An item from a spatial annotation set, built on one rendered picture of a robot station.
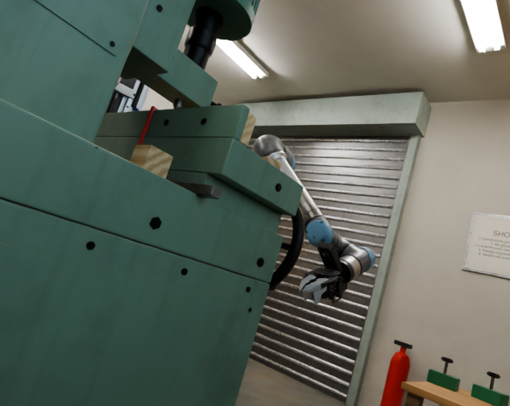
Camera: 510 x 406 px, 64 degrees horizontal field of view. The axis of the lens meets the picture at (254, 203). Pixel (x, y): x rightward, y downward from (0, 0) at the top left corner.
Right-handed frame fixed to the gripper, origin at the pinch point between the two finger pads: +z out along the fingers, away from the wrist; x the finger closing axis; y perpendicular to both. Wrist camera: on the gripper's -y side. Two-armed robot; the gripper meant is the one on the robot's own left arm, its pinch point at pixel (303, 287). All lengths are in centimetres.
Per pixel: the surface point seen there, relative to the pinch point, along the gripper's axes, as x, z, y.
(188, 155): -7, 40, -39
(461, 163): 39, -282, 3
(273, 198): -15.6, 29.4, -31.0
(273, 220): -12.4, 25.9, -25.9
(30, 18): -4, 60, -58
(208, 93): 4, 25, -50
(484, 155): 23, -286, -3
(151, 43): 0, 40, -58
